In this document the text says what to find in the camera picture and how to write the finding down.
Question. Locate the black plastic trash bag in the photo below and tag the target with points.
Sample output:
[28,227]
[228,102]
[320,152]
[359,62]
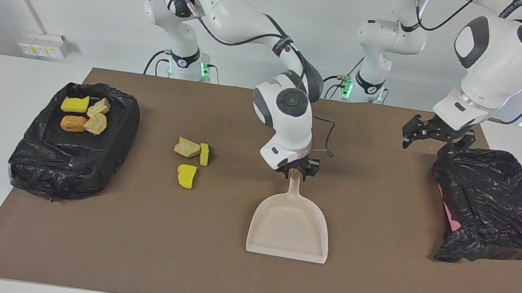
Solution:
[495,207]

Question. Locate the left black-lined bin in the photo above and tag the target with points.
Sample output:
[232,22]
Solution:
[72,162]

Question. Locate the curved yellow sponge piece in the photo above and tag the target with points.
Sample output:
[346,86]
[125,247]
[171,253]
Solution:
[186,177]

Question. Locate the oval beige sponge piece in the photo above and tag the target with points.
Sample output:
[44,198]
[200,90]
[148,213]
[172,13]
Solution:
[95,123]

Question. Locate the pointed beige sponge piece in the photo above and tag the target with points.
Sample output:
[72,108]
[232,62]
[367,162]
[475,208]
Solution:
[99,107]

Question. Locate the notched yellow sponge piece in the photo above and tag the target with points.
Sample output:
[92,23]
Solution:
[75,104]

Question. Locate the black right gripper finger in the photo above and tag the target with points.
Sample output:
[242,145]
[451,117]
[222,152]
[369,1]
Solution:
[304,174]
[289,174]

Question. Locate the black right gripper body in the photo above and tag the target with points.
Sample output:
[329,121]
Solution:
[303,167]

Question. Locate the orange brown sponge piece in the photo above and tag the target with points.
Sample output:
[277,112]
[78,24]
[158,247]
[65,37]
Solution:
[73,124]

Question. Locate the pink plastic bin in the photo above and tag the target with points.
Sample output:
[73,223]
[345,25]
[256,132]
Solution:
[451,217]

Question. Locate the beige plastic dustpan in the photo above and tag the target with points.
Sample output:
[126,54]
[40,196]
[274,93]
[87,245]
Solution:
[288,226]

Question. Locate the white wall socket box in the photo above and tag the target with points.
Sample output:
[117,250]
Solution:
[42,46]

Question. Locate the brown table mat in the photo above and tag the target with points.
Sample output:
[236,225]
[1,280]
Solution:
[244,275]

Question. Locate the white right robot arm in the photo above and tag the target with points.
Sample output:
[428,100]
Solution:
[289,125]

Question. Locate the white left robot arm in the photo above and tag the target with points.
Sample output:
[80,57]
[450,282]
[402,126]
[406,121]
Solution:
[497,72]

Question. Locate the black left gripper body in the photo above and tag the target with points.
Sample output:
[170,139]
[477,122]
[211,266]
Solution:
[447,131]

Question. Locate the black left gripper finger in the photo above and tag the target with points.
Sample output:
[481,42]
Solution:
[464,144]
[414,129]

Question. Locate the yellow sponge with green pad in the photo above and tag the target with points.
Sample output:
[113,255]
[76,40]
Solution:
[204,155]

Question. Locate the jagged beige sponge piece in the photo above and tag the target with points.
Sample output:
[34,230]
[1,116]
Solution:
[186,148]

